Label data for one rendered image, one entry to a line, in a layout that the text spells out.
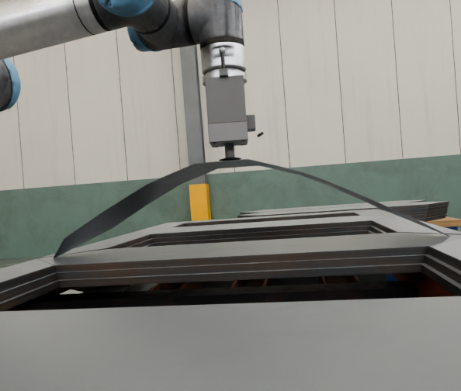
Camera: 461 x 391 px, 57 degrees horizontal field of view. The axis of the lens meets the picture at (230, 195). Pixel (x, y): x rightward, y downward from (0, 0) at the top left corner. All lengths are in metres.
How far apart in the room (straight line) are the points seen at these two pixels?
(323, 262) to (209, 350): 0.37
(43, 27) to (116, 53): 7.82
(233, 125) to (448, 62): 8.09
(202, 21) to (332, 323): 0.55
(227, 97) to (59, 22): 0.27
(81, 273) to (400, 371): 0.55
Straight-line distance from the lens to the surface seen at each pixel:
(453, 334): 0.30
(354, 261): 0.62
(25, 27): 0.72
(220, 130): 0.68
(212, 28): 0.73
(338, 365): 0.24
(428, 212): 1.60
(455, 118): 8.54
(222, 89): 0.69
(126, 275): 0.68
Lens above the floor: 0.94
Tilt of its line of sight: level
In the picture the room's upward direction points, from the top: 4 degrees counter-clockwise
